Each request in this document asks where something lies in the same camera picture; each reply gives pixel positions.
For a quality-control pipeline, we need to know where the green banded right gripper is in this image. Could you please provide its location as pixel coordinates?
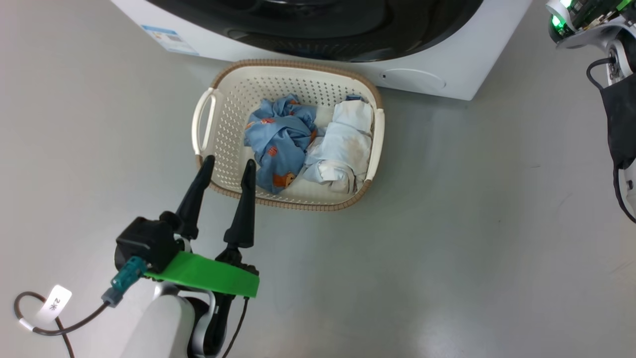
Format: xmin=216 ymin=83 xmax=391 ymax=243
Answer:
xmin=546 ymin=0 xmax=636 ymax=44

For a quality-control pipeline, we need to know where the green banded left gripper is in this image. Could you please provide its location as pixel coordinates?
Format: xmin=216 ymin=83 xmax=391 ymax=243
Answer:
xmin=144 ymin=155 xmax=260 ymax=357

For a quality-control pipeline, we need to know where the blue bear print garment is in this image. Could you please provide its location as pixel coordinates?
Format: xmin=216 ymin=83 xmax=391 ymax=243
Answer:
xmin=243 ymin=94 xmax=326 ymax=196

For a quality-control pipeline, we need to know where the pale white garment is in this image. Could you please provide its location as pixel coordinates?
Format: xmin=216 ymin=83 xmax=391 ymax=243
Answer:
xmin=300 ymin=94 xmax=375 ymax=195

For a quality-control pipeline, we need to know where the dark round washing machine door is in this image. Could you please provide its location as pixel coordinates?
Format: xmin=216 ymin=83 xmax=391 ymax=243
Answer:
xmin=144 ymin=0 xmax=485 ymax=63

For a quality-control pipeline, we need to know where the cream perforated laundry basket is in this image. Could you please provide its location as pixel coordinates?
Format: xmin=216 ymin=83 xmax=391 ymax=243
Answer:
xmin=191 ymin=59 xmax=386 ymax=212

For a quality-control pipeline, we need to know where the white front-load washing machine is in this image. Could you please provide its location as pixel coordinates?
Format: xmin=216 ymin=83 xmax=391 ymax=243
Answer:
xmin=110 ymin=0 xmax=534 ymax=101

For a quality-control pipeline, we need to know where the blue energy label sticker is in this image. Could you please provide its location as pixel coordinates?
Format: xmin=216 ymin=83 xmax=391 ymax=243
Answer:
xmin=140 ymin=24 xmax=200 ymax=57

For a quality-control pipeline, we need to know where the round white drain filter cover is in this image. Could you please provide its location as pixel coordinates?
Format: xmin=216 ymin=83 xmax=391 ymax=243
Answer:
xmin=380 ymin=68 xmax=447 ymax=91

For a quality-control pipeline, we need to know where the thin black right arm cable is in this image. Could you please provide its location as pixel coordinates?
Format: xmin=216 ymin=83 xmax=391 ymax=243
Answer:
xmin=586 ymin=57 xmax=636 ymax=224

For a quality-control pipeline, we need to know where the thin black left gripper cable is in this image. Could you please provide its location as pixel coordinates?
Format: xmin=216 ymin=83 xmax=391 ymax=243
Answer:
xmin=221 ymin=296 xmax=249 ymax=358

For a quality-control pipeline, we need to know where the black cable with white sleeve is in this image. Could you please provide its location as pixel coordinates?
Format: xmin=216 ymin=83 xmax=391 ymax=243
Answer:
xmin=13 ymin=290 xmax=111 ymax=358

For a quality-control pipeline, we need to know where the white printed cable tag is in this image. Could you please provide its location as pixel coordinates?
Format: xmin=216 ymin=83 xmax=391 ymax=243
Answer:
xmin=34 ymin=284 xmax=73 ymax=327

